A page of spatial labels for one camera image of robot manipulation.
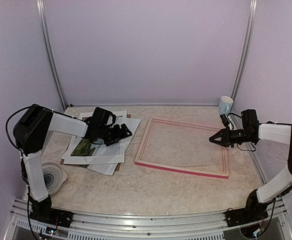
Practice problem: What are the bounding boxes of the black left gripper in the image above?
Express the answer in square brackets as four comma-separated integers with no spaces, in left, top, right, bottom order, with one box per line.
[98,123,133,147]

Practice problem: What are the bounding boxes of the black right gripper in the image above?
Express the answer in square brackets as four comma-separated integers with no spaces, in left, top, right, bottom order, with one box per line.
[209,126,256,148]

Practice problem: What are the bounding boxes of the pink wooden picture frame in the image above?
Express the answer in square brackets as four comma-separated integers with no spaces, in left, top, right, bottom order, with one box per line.
[134,117,230,179]

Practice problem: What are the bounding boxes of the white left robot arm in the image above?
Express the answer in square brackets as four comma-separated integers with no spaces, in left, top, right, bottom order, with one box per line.
[13,104,133,202]

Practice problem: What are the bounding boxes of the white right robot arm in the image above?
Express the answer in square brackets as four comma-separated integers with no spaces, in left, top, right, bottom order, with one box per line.
[209,109,292,204]

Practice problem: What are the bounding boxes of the white photo mat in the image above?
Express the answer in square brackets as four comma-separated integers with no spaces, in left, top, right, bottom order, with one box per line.
[79,111,127,125]

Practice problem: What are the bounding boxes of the green landscape photo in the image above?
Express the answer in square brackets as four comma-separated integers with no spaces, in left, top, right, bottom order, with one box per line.
[70,139,103,157]

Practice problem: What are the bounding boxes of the white paper sheets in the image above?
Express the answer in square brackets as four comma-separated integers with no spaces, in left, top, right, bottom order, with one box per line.
[59,113,142,177]

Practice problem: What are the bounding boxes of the light blue mug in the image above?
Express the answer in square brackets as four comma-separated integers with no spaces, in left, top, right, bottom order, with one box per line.
[219,96,234,116]

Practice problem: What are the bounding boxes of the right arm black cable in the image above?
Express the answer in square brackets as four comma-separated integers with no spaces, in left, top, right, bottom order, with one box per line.
[219,112,258,152]

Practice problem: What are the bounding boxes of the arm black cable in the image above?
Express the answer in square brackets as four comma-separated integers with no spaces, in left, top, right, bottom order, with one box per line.
[219,112,258,152]
[5,104,37,151]

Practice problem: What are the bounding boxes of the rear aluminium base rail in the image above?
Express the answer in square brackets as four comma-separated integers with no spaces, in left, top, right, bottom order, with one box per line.
[67,103,219,108]

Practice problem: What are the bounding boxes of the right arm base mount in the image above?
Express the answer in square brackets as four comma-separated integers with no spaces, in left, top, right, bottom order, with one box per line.
[225,189,273,227]

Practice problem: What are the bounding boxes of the front aluminium rail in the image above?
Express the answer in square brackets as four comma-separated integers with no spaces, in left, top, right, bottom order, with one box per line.
[3,197,292,240]

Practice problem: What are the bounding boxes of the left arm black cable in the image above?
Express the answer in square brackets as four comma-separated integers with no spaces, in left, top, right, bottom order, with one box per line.
[5,104,37,151]

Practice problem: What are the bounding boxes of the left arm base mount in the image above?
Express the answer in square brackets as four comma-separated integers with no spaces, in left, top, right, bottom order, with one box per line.
[28,195,74,228]

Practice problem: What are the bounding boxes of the right aluminium corner post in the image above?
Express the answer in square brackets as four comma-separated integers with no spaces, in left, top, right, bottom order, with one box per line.
[231,0,258,101]

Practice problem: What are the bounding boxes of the aluminium corner post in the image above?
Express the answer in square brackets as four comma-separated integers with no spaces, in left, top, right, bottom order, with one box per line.
[35,0,68,110]
[231,0,258,101]

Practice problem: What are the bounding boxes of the left aluminium corner post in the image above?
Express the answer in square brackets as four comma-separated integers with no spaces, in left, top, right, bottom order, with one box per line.
[35,0,68,110]

